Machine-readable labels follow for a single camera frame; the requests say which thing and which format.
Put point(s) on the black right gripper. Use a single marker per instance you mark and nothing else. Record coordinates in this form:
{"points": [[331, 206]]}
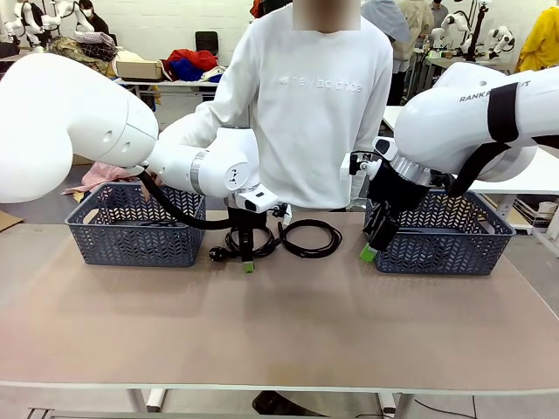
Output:
{"points": [[395, 192]]}

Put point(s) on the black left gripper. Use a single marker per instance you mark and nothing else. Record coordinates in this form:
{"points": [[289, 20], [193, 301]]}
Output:
{"points": [[246, 220]]}

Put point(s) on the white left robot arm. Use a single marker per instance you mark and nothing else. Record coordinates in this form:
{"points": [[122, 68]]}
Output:
{"points": [[65, 122]]}

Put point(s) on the person right forearm white sleeve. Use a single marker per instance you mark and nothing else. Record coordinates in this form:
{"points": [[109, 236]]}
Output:
{"points": [[192, 126]]}

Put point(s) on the person right hand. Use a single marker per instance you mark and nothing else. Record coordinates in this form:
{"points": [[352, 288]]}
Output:
{"points": [[156, 179]]}

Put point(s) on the grey plastic lattice basket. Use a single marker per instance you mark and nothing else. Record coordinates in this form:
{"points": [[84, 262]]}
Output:
{"points": [[436, 257], [131, 249]]}

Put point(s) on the person in white sweatshirt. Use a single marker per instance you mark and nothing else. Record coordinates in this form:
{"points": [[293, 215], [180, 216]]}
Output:
{"points": [[314, 131]]}

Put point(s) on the black object under table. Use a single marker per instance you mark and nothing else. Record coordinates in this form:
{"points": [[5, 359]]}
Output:
{"points": [[279, 403]]}

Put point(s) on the white side table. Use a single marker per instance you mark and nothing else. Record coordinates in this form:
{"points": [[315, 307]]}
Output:
{"points": [[537, 174]]}

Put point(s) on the white table leg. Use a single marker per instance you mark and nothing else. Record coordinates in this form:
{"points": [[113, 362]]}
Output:
{"points": [[402, 406], [155, 399]]}

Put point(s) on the grey background workbench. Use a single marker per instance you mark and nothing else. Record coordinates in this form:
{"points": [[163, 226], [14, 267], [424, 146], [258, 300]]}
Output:
{"points": [[436, 61]]}

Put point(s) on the cream cloth bundle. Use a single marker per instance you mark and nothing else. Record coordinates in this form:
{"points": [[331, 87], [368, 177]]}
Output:
{"points": [[214, 75]]}

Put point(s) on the long white folding table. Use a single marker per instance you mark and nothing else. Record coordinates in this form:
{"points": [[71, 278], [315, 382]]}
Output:
{"points": [[183, 83]]}

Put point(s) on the blue clothing heap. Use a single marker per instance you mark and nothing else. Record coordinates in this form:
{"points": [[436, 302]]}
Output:
{"points": [[185, 70]]}

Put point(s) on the grey table crossbar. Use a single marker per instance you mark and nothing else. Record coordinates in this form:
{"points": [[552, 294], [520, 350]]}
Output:
{"points": [[131, 415]]}

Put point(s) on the red clothing heap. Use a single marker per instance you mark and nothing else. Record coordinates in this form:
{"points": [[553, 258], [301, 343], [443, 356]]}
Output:
{"points": [[192, 57]]}

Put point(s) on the person in grey hood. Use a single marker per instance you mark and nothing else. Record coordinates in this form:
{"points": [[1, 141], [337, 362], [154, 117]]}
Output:
{"points": [[395, 26]]}

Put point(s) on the beige cardboard box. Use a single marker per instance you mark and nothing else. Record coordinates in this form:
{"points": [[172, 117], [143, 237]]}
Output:
{"points": [[140, 70]]}

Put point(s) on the person in beige jacket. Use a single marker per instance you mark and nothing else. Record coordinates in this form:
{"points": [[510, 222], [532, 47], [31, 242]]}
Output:
{"points": [[417, 22]]}

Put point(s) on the black office chair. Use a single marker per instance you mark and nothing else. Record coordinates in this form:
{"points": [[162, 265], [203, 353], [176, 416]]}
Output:
{"points": [[206, 41]]}

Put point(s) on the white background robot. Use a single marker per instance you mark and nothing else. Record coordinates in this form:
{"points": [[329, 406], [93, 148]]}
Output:
{"points": [[502, 39], [450, 24], [65, 8], [26, 13]]}

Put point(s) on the black tripod stand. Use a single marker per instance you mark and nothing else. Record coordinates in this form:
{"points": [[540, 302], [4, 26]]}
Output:
{"points": [[478, 22]]}

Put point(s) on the flat brown cardboard sheet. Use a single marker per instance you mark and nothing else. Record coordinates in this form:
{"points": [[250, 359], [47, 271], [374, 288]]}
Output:
{"points": [[8, 221]]}

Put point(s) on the hanging clothes on rack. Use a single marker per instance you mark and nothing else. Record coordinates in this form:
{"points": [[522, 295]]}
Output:
{"points": [[262, 8]]}

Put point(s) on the person in yellow jacket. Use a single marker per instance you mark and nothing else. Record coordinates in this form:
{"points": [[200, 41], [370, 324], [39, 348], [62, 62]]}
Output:
{"points": [[546, 43]]}

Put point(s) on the patterned clothes pile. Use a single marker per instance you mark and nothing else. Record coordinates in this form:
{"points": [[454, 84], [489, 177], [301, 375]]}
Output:
{"points": [[87, 43]]}

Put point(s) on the person in black clothes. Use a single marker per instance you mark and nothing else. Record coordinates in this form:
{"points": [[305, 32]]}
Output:
{"points": [[98, 26]]}

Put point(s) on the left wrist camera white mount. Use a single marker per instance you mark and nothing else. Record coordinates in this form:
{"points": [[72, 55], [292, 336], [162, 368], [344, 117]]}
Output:
{"points": [[286, 214]]}

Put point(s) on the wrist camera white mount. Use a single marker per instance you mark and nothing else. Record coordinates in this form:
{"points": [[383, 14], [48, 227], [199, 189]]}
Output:
{"points": [[286, 214], [346, 168]]}

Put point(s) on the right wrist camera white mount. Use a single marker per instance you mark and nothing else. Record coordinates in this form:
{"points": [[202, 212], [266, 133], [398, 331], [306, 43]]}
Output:
{"points": [[346, 168]]}

